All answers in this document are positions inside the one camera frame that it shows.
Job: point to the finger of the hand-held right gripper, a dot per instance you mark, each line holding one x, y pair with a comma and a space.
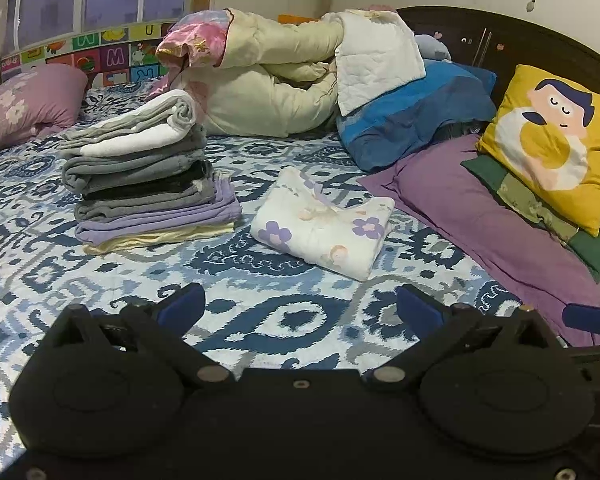
587, 317

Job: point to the pink floral pillow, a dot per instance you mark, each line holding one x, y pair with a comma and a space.
25, 105

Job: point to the black cloth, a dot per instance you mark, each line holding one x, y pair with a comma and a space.
455, 131

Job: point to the purple pillow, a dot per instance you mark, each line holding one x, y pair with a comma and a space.
480, 210

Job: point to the blue blanket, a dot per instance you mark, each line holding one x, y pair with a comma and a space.
410, 115

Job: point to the white quilted blanket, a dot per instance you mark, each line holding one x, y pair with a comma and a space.
380, 55

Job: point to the blue-grey plush toy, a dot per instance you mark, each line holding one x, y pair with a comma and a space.
434, 46

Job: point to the colourful alphabet foam mat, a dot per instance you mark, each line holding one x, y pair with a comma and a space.
110, 55

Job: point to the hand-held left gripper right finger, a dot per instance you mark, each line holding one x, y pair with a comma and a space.
420, 307

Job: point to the cream quilt with pink lining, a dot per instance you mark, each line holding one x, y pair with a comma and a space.
260, 80

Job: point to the blue patterned bedsheet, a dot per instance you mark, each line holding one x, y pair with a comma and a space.
280, 290

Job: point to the green patterned cushion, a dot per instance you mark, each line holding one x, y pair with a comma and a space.
545, 210

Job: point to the dark wooden headboard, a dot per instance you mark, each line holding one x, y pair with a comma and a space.
530, 40

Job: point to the white floral garment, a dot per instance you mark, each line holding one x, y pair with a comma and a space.
325, 230

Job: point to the yellow cartoon cushion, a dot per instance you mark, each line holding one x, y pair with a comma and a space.
550, 140

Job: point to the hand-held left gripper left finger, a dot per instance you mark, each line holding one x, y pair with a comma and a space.
182, 306

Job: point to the stack of folded clothes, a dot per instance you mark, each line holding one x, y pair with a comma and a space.
145, 175

